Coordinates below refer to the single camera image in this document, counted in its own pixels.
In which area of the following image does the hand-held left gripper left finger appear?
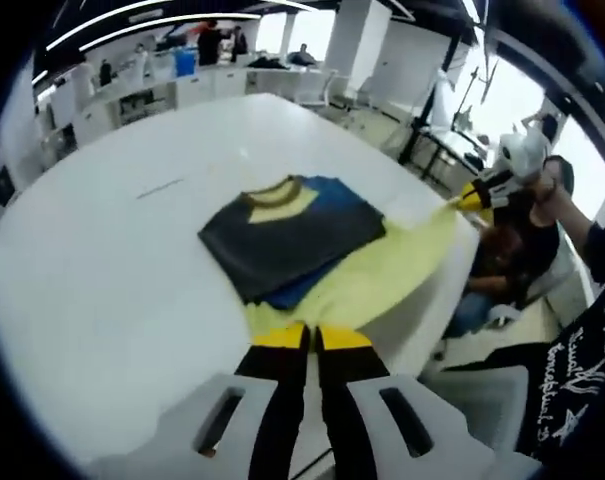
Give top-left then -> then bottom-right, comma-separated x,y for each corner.
86,321 -> 312,480

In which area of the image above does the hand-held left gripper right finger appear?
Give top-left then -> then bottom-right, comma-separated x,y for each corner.
314,324 -> 514,480

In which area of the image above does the yellow blue black garment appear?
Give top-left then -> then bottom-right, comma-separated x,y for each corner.
196,173 -> 472,351

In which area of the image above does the person's right hand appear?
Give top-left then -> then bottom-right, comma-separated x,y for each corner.
530,168 -> 558,203

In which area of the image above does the black tripod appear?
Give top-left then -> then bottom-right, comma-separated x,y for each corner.
451,49 -> 499,132

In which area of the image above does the white covered stand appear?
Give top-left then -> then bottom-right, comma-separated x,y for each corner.
428,68 -> 456,136

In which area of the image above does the white square pillar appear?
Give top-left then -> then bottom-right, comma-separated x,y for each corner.
0,64 -> 44,177
326,0 -> 394,94

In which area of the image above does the operator in black shirt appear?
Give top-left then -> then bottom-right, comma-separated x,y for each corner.
526,219 -> 605,464

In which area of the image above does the black cloth pile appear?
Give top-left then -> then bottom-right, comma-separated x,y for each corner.
246,55 -> 290,71

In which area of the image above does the long white cabinet counter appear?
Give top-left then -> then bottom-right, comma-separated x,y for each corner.
36,64 -> 333,151

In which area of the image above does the blue plastic bin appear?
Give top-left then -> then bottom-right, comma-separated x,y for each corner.
174,49 -> 200,79

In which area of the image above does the ceiling light strip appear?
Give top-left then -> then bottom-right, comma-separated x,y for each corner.
78,13 -> 261,52
44,0 -> 176,52

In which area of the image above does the black trapezoid container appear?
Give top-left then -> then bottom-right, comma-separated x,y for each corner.
0,166 -> 16,207

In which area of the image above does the black frame table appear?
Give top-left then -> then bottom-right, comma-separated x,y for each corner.
399,117 -> 484,192

